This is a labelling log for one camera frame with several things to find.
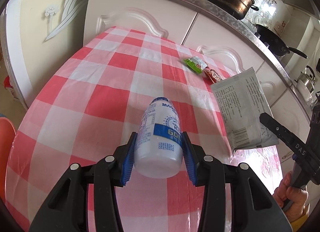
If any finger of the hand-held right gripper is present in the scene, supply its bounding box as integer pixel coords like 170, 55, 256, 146
259, 112, 308, 159

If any grey foil packet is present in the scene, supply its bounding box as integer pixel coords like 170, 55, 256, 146
210, 66, 280, 155

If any white door with flower decal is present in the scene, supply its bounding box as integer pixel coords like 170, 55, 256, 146
5, 0, 94, 112

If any white plastic drink bottle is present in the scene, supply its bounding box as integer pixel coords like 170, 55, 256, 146
134, 96, 184, 179

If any red snack wrapper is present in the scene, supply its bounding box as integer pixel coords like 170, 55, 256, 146
204, 68, 223, 83

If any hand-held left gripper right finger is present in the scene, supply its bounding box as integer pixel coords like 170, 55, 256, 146
180, 131, 293, 232

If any person's right hand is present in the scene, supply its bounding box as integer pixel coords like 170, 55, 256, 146
272, 171, 311, 223

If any black wok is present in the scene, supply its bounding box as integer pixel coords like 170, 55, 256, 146
255, 24, 308, 59

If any red plastic bag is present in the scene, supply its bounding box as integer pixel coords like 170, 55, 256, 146
3, 75, 14, 89

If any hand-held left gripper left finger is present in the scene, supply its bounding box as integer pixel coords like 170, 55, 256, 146
29, 131, 138, 232

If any steel kettle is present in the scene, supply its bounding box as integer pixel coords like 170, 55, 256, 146
294, 65, 316, 93

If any white cabinet door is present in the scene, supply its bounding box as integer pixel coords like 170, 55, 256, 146
181, 13, 266, 75
84, 0, 198, 46

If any orange plastic basin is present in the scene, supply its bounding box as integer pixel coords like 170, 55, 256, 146
0, 117, 17, 200

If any green snack wrapper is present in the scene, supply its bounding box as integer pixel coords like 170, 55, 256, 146
184, 56, 208, 75

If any white plastic basket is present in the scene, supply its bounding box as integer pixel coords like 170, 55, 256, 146
5, 86, 22, 101

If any steel-edged kitchen counter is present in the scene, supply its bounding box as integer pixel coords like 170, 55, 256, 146
81, 0, 320, 112

